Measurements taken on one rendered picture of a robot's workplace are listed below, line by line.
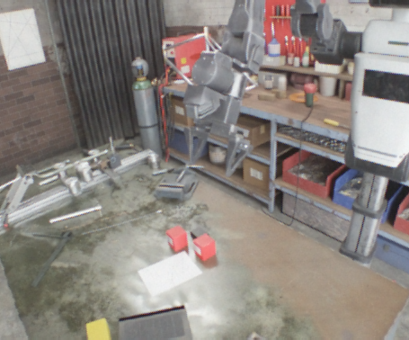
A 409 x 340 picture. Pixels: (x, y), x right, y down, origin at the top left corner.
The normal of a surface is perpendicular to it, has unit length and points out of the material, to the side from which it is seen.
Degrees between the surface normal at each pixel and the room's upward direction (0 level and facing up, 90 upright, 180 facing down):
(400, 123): 90
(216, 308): 0
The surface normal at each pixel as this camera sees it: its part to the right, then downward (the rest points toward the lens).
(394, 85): -0.66, 0.40
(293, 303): -0.07, -0.87
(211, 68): -0.61, -0.08
